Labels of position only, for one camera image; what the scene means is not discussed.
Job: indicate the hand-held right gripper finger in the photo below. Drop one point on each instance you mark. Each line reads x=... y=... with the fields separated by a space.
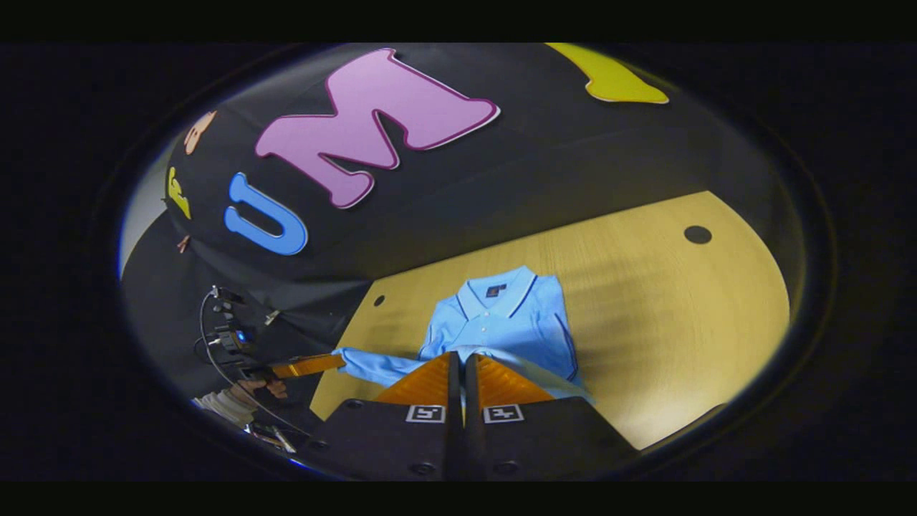
x=471 y=430
x=455 y=430

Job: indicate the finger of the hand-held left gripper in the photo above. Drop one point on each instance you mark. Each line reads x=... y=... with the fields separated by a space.
x=308 y=366

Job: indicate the light blue T-shirt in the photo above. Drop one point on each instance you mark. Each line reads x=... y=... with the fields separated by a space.
x=516 y=322

